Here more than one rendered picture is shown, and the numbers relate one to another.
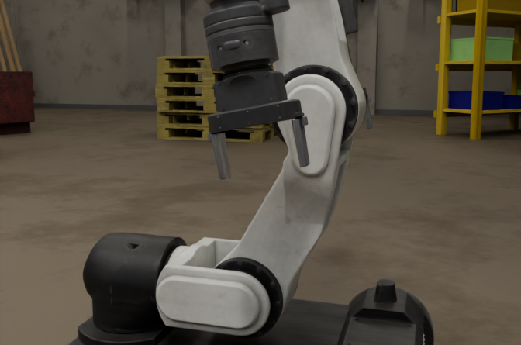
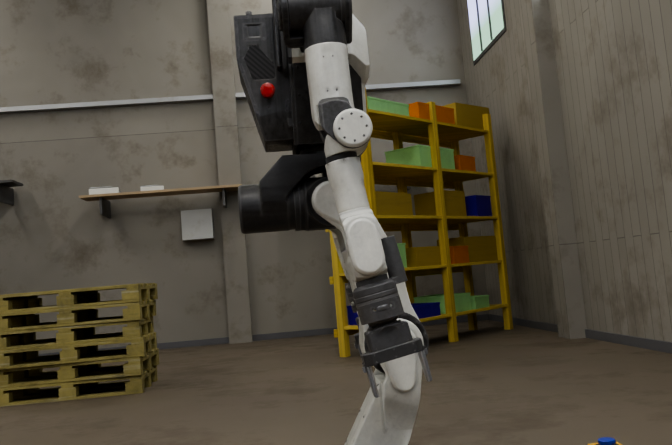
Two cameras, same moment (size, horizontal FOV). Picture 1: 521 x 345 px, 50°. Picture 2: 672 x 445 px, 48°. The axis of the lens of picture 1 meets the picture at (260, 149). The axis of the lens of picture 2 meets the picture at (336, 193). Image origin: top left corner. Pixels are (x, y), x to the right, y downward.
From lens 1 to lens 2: 0.91 m
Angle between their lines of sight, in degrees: 26
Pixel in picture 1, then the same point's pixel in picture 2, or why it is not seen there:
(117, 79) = not seen: outside the picture
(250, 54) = (394, 312)
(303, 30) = not seen: hidden behind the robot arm
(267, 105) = (406, 344)
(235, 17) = (383, 290)
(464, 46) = not seen: hidden behind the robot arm
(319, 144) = (409, 367)
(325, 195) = (414, 405)
